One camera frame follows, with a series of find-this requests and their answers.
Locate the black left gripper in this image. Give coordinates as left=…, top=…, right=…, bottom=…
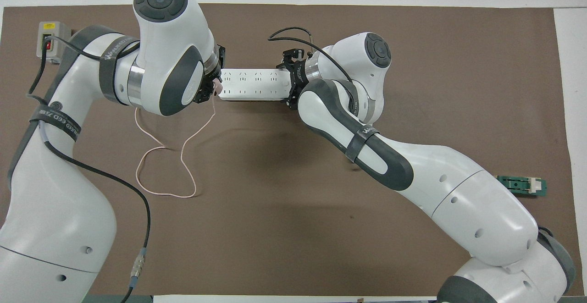
left=195, top=44, right=227, bottom=105

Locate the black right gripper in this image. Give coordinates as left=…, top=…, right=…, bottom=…
left=275, top=49, right=307, bottom=111

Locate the white power strip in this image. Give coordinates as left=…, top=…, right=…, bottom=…
left=218, top=68, right=295, bottom=101

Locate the pink charging cable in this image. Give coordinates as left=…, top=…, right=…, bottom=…
left=134, top=96, right=217, bottom=199

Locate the brown paper table mat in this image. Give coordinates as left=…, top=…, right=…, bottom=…
left=0, top=3, right=585, bottom=297

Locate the green circuit board module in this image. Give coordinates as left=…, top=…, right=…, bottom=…
left=497, top=175, right=548, bottom=198

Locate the grey on-off switch box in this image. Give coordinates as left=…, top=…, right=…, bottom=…
left=37, top=21, right=72, bottom=64

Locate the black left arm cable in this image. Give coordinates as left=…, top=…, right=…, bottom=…
left=28, top=35, right=152, bottom=303

